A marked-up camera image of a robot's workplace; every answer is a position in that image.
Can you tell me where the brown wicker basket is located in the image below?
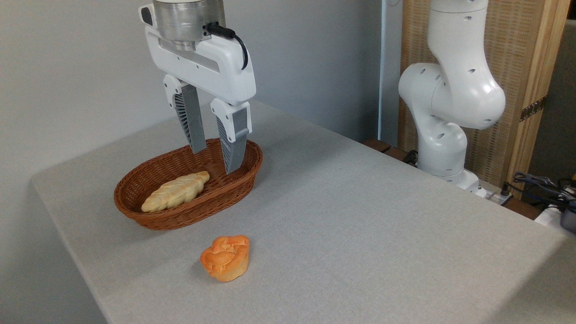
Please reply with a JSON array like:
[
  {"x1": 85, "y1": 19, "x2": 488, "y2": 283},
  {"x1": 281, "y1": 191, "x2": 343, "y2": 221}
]
[{"x1": 113, "y1": 138, "x2": 264, "y2": 231}]

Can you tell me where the woven bamboo folding screen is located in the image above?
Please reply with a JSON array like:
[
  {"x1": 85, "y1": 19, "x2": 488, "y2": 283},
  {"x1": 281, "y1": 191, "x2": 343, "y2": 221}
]
[{"x1": 398, "y1": 0, "x2": 572, "y2": 198}]

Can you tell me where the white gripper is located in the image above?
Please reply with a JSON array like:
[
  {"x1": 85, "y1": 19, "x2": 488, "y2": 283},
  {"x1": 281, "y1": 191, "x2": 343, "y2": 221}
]
[{"x1": 145, "y1": 25, "x2": 257, "y2": 175}]

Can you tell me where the grey box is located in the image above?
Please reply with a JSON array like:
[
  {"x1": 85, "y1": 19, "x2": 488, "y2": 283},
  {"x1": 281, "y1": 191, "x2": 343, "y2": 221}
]
[{"x1": 560, "y1": 203, "x2": 576, "y2": 234}]

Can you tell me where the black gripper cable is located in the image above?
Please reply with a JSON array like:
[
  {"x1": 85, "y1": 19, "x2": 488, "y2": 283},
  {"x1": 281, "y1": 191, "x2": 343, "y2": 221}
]
[{"x1": 204, "y1": 22, "x2": 249, "y2": 71}]

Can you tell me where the pale braided bread loaf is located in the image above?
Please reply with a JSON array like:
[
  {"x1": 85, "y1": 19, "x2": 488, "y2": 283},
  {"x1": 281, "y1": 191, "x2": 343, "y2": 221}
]
[{"x1": 141, "y1": 171, "x2": 211, "y2": 213}]

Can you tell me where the black screen hinge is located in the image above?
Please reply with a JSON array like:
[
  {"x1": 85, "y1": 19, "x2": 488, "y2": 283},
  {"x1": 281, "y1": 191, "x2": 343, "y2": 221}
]
[{"x1": 520, "y1": 96, "x2": 548, "y2": 122}]

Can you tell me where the orange flower-shaped bread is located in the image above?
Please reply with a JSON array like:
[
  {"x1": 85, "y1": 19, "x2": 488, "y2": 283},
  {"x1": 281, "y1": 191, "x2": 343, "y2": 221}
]
[{"x1": 200, "y1": 235, "x2": 250, "y2": 283}]

